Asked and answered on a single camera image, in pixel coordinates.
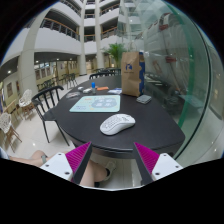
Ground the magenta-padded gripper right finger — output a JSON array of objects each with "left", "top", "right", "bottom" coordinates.
[{"left": 133, "top": 142, "right": 184, "bottom": 187}]

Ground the grey smartphone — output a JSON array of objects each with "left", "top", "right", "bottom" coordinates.
[{"left": 136, "top": 94, "right": 153, "bottom": 105}]

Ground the group of dark chairs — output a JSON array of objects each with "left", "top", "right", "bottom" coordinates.
[{"left": 36, "top": 72, "right": 80, "bottom": 92}]

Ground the clear plastic snack bag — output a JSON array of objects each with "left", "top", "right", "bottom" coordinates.
[{"left": 65, "top": 91, "right": 81, "bottom": 99}]

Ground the brown paper bag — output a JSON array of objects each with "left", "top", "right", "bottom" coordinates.
[{"left": 120, "top": 50, "right": 146, "bottom": 98}]

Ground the green potted palm plant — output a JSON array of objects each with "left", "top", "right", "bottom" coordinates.
[{"left": 101, "top": 43, "right": 127, "bottom": 69}]

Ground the person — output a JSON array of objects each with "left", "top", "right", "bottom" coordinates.
[{"left": 0, "top": 146, "right": 118, "bottom": 188}]

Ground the light green printed mouse pad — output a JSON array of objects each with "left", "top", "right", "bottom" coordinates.
[{"left": 69, "top": 94, "right": 121, "bottom": 113}]

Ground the clear packet with blue print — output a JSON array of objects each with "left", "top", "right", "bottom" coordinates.
[{"left": 107, "top": 87, "right": 123, "bottom": 95}]

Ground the black spindle-back chair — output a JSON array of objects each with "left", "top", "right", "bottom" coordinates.
[
  {"left": 31, "top": 85, "right": 71, "bottom": 147},
  {"left": 88, "top": 71, "right": 116, "bottom": 80}
]

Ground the white lattice chair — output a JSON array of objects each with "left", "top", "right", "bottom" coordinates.
[
  {"left": 0, "top": 112, "right": 23, "bottom": 153},
  {"left": 18, "top": 88, "right": 35, "bottom": 119}
]

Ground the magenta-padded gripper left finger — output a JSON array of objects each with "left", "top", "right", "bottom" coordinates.
[{"left": 39, "top": 141, "right": 93, "bottom": 185}]

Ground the white perforated computer mouse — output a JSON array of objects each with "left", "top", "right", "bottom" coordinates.
[{"left": 99, "top": 113, "right": 137, "bottom": 136}]

